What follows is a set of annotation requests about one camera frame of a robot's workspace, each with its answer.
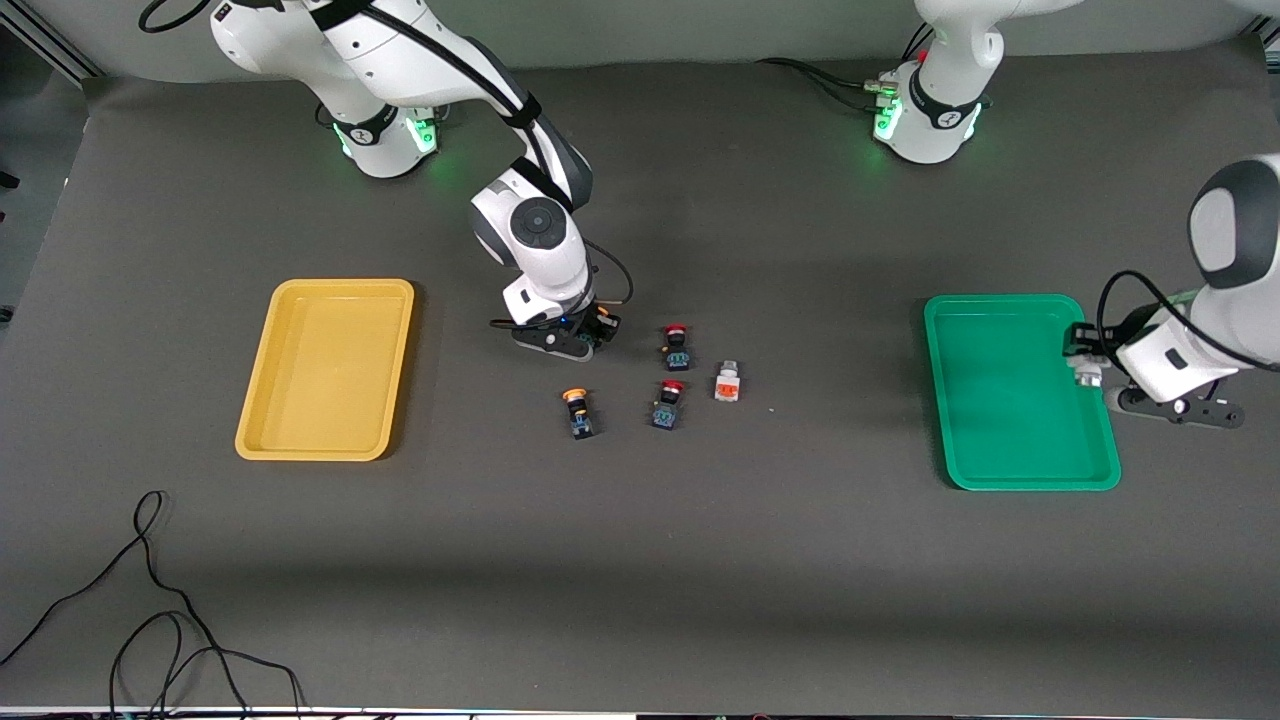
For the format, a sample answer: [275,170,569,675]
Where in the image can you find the black left arm base cables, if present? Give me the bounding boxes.
[755,25,936,113]

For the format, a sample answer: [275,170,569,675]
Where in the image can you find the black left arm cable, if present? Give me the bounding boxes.
[1097,270,1280,373]

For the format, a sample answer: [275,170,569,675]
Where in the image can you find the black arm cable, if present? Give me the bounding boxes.
[138,0,635,331]
[1097,270,1280,373]

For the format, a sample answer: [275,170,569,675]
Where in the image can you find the dark grey table mat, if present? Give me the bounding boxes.
[0,40,1280,716]

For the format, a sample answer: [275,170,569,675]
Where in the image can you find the thin black loose cable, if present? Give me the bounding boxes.
[0,489,306,720]

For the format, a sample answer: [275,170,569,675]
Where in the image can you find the green plastic tray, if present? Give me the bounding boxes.
[922,293,1123,493]

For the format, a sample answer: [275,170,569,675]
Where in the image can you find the yellow plastic tray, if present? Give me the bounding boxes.
[234,278,416,463]

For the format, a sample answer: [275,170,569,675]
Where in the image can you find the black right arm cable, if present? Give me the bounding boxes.
[138,0,635,331]

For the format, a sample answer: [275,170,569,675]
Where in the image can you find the aluminium frame rail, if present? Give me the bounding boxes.
[0,18,103,81]

